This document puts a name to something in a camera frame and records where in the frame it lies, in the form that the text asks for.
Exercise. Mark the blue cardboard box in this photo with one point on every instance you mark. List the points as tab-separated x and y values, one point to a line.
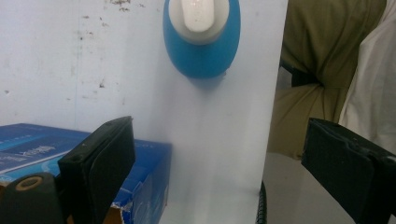
31	149

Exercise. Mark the olive green cloth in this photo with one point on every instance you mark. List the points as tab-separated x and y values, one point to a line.
317	62

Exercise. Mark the white cloth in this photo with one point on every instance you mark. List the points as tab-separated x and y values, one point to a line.
373	87

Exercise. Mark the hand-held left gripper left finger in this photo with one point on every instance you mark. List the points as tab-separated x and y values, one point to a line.
96	161

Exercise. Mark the blue and white wall hook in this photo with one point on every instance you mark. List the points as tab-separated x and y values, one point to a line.
202	40

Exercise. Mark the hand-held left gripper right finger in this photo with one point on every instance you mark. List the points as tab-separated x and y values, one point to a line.
345	158

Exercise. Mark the white panel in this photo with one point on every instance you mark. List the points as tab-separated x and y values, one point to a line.
218	130

